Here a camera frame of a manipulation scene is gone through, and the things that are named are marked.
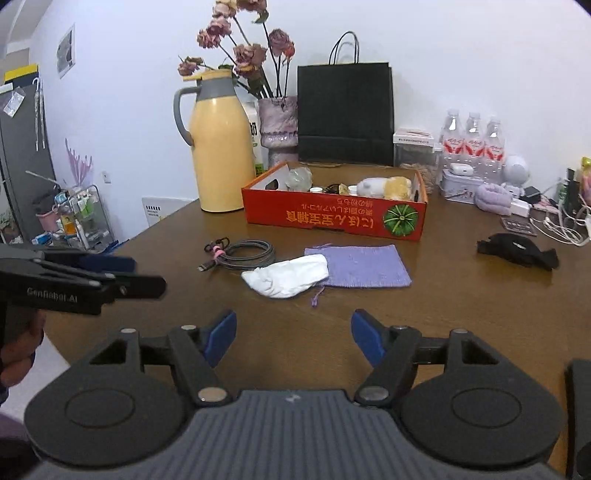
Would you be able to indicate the yellow and black box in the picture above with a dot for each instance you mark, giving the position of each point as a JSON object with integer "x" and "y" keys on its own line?
{"x": 21, "y": 74}

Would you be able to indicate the white power adapter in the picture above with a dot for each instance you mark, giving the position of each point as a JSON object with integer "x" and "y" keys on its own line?
{"x": 521, "y": 207}

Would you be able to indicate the black paper bag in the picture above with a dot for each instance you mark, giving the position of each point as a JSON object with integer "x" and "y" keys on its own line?
{"x": 346, "y": 115}

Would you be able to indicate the purple rolled towel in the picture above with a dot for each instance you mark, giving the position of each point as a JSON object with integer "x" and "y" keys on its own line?
{"x": 493, "y": 199}

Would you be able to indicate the silver tin box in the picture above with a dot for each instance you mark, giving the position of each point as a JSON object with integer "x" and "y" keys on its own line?
{"x": 457, "y": 189}

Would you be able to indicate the black power adapter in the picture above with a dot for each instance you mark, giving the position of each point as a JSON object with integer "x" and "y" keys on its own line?
{"x": 530, "y": 194}

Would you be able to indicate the yellow and pink snack bag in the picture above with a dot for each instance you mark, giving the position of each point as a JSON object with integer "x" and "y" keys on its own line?
{"x": 586, "y": 180}

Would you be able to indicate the person's dark purple clothing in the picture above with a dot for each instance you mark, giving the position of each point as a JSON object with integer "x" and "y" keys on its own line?
{"x": 11, "y": 443}

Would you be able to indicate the dried rose bouquet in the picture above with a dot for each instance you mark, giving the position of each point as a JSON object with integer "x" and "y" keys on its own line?
{"x": 240, "y": 41}

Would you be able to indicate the dark calculator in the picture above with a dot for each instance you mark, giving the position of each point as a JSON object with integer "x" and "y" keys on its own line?
{"x": 519, "y": 226}

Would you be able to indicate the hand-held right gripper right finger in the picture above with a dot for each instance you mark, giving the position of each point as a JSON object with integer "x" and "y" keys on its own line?
{"x": 367, "y": 337}

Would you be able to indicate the black upright device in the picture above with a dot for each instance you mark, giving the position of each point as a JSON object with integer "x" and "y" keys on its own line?
{"x": 570, "y": 194}

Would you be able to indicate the purple ceramic vase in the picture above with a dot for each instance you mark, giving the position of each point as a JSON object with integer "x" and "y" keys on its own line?
{"x": 279, "y": 129}

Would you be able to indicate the clear plastic lidded container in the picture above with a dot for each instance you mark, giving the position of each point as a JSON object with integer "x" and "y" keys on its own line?
{"x": 415, "y": 157}

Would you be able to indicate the white wall vent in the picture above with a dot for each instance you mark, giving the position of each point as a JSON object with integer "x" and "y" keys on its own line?
{"x": 166, "y": 211}

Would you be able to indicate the white drink carton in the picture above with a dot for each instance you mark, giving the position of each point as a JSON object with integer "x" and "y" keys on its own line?
{"x": 255, "y": 143}

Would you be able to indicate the wall poster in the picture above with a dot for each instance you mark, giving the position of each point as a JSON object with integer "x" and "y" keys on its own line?
{"x": 65, "y": 51}

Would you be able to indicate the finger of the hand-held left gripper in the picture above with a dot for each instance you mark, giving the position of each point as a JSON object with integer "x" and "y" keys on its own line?
{"x": 138, "y": 287}
{"x": 106, "y": 264}

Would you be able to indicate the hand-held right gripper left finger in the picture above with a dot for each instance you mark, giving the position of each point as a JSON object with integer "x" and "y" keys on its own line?
{"x": 221, "y": 334}

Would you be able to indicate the yellow thermos jug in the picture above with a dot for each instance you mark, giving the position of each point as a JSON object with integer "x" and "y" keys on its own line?
{"x": 221, "y": 152}

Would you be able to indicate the black smartphone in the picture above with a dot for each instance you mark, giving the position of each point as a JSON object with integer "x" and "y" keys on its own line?
{"x": 579, "y": 415}

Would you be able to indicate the white earbuds case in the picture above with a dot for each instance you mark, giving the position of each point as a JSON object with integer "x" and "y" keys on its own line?
{"x": 461, "y": 168}

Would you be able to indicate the white round speaker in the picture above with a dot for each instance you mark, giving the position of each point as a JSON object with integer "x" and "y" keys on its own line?
{"x": 516, "y": 170}

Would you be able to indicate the white sock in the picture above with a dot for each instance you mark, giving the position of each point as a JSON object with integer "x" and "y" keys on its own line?
{"x": 286, "y": 277}

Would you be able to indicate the person's left hand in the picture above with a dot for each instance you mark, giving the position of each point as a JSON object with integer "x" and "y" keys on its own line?
{"x": 18, "y": 355}

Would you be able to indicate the purple flower wall decoration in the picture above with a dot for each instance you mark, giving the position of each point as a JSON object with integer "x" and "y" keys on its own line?
{"x": 78, "y": 164}

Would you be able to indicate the grey cabinet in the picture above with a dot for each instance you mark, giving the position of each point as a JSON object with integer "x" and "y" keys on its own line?
{"x": 25, "y": 152}

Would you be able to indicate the red cardboard box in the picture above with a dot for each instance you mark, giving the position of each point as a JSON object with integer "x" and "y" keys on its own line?
{"x": 323, "y": 214}

